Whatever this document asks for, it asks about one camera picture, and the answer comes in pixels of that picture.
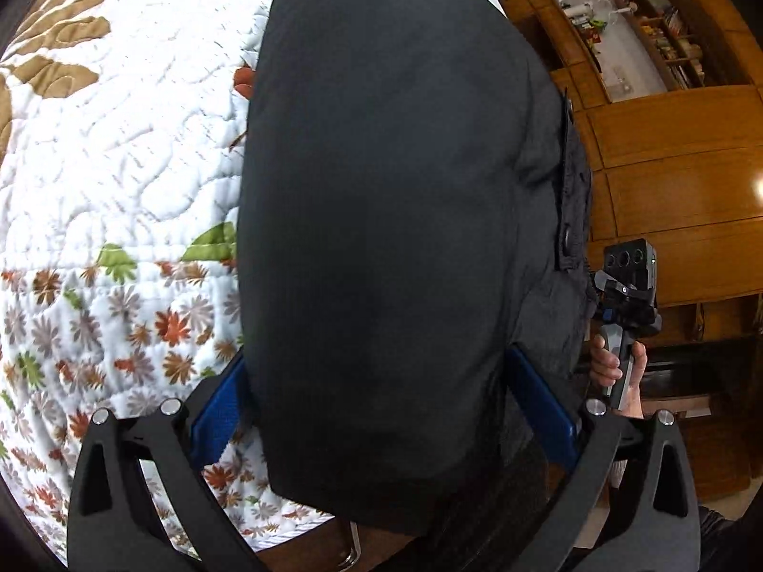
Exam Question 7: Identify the person's dark clothing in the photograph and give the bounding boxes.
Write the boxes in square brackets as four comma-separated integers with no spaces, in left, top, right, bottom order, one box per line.
[697,503,763,572]

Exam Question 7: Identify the wooden bookshelf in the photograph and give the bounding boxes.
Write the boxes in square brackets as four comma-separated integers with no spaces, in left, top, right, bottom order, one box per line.
[611,0,707,93]

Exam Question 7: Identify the black pants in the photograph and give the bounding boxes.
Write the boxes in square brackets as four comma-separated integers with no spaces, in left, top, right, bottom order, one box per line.
[235,0,597,540]

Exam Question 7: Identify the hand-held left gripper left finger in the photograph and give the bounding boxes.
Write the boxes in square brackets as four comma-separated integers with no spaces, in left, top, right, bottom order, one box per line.
[65,348,263,572]

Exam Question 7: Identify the wooden desk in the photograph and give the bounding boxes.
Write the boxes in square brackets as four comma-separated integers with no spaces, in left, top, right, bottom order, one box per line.
[504,0,615,105]

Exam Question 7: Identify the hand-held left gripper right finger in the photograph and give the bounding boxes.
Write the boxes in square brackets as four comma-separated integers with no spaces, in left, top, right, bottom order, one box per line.
[506,346,701,572]

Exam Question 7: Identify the floral quilt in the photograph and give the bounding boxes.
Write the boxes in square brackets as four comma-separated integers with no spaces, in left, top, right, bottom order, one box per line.
[0,0,335,567]

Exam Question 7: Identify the wooden wardrobe cabinet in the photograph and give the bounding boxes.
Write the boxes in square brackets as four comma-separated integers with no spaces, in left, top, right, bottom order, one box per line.
[548,0,763,501]

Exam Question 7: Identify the person's right hand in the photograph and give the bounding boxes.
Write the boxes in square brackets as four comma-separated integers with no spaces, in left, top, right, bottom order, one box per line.
[589,334,650,421]

